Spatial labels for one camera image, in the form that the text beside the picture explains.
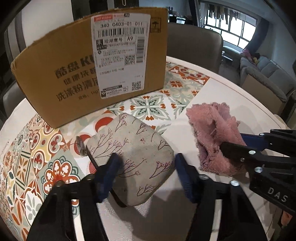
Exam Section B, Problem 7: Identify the grey chair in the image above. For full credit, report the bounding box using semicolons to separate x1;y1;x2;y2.
1;81;26;120
166;23;223;73

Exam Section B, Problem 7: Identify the beige floral fabric pouch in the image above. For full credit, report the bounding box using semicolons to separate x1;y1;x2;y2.
74;113;175;207

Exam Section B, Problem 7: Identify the grey chair far right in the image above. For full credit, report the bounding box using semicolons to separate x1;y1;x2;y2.
166;23;223;73

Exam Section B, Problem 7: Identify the patterned tile table mat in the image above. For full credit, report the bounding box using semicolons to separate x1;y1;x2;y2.
1;62;209;240

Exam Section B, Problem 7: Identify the person's right hand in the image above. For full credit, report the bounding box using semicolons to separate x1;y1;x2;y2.
280;211;293;228

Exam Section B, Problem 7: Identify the pink fluffy towel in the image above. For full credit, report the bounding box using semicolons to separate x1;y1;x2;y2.
186;102;246;176

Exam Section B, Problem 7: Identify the brown cardboard box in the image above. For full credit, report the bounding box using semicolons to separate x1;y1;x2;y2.
11;7;168;128

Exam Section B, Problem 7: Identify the grey fabric sofa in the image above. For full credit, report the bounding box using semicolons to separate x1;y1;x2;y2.
239;56;295;120

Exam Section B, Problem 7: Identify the grey chair middle left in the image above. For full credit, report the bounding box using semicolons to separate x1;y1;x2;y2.
1;81;26;120

